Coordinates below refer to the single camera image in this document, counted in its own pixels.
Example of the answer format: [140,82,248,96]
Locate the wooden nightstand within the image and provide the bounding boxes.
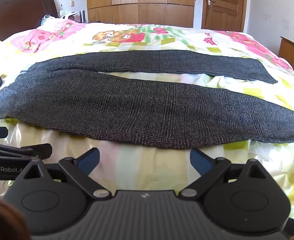
[278,36,294,77]

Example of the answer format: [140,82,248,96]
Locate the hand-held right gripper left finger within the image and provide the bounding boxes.
[17,148,111,199]

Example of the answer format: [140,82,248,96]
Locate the bed with cartoon duvet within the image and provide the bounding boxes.
[0,21,294,205]

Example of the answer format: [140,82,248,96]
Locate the wooden door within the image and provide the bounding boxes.
[201,0,248,32]

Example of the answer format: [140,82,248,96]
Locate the dark wooden headboard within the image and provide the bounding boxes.
[0,0,60,44]

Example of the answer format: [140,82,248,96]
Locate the wooden wardrobe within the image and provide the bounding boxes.
[85,0,196,28]

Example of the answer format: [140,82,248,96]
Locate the dark grey plaid pants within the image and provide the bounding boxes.
[0,49,294,150]

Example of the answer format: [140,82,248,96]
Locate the person's right hand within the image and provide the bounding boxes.
[0,194,31,240]

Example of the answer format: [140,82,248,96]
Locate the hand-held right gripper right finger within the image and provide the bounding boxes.
[178,148,270,198]

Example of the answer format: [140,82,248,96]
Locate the white and blue cloth bundle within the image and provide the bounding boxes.
[40,14,60,27]

